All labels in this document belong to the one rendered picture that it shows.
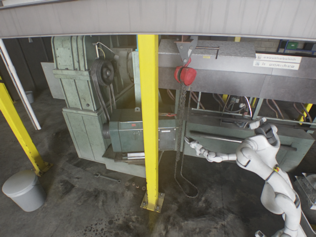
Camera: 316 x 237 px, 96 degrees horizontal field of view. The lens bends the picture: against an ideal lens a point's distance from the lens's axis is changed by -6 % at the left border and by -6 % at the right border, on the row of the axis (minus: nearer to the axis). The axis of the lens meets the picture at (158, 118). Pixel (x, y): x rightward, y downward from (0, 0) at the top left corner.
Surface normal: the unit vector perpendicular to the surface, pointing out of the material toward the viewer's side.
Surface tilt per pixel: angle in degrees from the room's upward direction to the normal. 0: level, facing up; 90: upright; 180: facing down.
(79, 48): 80
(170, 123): 45
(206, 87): 90
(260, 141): 73
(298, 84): 90
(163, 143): 90
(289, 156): 90
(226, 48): 30
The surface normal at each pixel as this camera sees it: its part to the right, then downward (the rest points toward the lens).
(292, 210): -0.54, 0.43
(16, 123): 0.97, 0.13
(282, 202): -0.79, 0.28
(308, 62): -0.26, 0.31
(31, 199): 0.74, 0.39
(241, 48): -0.13, -0.49
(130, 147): 0.08, 0.52
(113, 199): 0.00, -0.86
